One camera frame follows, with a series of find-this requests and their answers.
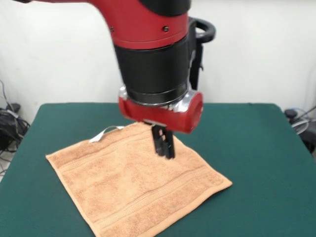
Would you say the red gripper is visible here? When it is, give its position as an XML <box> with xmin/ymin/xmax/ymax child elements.
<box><xmin>118</xmin><ymin>91</ymin><xmax>204</xmax><ymax>160</ymax></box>

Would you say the orange terry towel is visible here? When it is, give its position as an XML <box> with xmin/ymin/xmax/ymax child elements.
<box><xmin>45</xmin><ymin>122</ymin><xmax>233</xmax><ymax>237</ymax></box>

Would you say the dark green tablecloth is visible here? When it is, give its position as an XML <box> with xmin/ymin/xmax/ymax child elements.
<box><xmin>0</xmin><ymin>103</ymin><xmax>316</xmax><ymax>237</ymax></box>

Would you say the black floor object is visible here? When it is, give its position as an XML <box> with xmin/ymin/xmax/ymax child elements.
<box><xmin>300</xmin><ymin>128</ymin><xmax>316</xmax><ymax>158</ymax></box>

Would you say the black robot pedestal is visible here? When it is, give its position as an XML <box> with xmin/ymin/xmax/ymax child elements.
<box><xmin>187</xmin><ymin>16</ymin><xmax>216</xmax><ymax>91</ymax></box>

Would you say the black cable bundle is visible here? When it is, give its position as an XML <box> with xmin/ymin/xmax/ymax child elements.
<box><xmin>0</xmin><ymin>79</ymin><xmax>31</xmax><ymax>175</ymax></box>

